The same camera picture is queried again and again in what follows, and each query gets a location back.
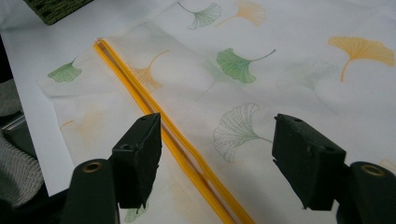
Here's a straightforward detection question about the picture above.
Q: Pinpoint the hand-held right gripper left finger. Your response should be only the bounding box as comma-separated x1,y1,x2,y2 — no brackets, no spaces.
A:
111,112,163,210

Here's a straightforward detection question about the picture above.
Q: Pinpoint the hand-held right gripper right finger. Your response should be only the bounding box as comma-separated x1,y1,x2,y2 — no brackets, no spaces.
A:
271,113,347,212

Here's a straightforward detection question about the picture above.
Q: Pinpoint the leaf print mesh laundry bag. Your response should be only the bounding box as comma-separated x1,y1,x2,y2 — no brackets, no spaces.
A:
36,0,396,224

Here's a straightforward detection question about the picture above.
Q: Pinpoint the green woven basket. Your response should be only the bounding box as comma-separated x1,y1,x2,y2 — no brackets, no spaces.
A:
22,0,94,26

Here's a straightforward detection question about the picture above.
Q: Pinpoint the white table board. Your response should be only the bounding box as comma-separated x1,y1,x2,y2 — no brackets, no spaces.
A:
0,0,396,198

